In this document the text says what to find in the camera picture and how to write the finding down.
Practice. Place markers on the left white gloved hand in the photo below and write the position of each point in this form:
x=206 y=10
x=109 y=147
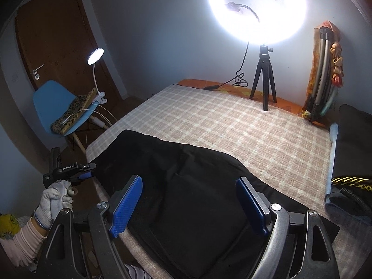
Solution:
x=55 y=198

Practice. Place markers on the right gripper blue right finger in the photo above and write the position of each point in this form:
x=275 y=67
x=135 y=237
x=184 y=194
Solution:
x=254 y=207

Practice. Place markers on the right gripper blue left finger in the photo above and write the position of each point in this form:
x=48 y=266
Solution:
x=122 y=205

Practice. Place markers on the black mini tripod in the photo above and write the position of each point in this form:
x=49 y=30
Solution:
x=264 y=69

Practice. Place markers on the leopard print cushion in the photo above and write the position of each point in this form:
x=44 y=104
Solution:
x=74 y=112

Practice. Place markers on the brown wooden door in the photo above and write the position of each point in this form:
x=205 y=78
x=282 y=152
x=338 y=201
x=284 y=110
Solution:
x=55 y=39

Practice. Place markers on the orange mattress edge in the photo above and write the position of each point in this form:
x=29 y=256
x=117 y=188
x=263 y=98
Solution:
x=244 y=93

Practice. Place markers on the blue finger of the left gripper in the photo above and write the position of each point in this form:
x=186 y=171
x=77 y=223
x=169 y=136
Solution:
x=85 y=175

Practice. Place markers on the folded metal stand with cloth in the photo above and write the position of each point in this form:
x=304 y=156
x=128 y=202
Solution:
x=326 y=74

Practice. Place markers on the bright ring light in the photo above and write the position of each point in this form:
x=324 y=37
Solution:
x=259 y=22

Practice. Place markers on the blue plastic chair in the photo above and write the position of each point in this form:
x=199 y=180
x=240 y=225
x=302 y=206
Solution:
x=52 y=99

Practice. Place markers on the yellow cloth item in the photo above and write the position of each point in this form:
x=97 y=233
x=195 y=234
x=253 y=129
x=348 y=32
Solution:
x=9 y=226

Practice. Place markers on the checkered beige bed sheet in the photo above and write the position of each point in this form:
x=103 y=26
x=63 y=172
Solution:
x=279 y=148

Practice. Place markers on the folded black garment yellow trim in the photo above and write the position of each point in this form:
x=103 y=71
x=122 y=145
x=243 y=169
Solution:
x=352 y=168

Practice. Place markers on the black pants with pink tabs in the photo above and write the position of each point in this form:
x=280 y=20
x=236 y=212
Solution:
x=188 y=218

